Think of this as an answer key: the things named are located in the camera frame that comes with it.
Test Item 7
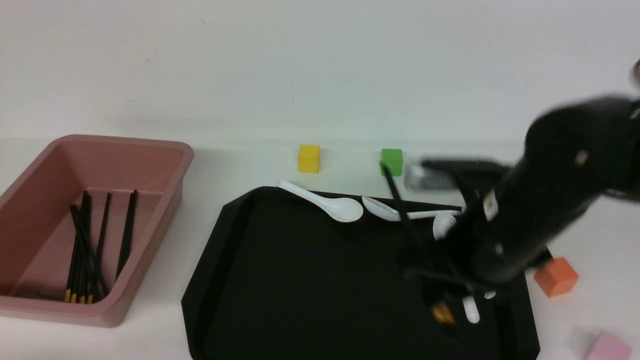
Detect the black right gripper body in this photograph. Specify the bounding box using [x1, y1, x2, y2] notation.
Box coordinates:
[400, 160, 515, 303]

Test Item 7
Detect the black chopstick yellow tip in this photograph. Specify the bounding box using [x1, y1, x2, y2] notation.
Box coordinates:
[379, 161, 456, 326]

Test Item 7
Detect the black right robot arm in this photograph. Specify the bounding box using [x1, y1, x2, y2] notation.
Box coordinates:
[398, 95, 639, 305]

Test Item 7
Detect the white ceramic soup spoon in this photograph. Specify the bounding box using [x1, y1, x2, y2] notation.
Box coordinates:
[432, 213, 457, 240]
[277, 180, 364, 223]
[361, 196, 461, 223]
[462, 296, 480, 324]

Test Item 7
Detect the orange foam cube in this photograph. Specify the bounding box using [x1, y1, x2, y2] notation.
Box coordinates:
[533, 257, 579, 298]

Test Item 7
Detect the green foam cube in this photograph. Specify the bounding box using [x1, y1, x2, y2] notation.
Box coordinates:
[380, 148, 404, 177]

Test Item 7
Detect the pink foam cube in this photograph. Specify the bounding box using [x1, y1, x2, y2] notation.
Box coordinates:
[584, 330, 633, 360]

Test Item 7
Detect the black plastic tray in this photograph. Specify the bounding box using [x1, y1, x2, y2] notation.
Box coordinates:
[182, 186, 540, 360]

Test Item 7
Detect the yellow foam cube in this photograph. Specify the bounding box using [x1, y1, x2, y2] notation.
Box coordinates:
[297, 144, 321, 174]

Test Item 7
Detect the black chopstick in bin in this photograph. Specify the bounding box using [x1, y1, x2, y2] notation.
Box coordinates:
[74, 190, 93, 305]
[69, 203, 108, 293]
[120, 189, 139, 276]
[87, 192, 112, 304]
[64, 190, 91, 305]
[115, 190, 138, 282]

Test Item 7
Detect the pink plastic bin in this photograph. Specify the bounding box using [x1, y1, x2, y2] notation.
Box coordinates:
[0, 135, 194, 328]

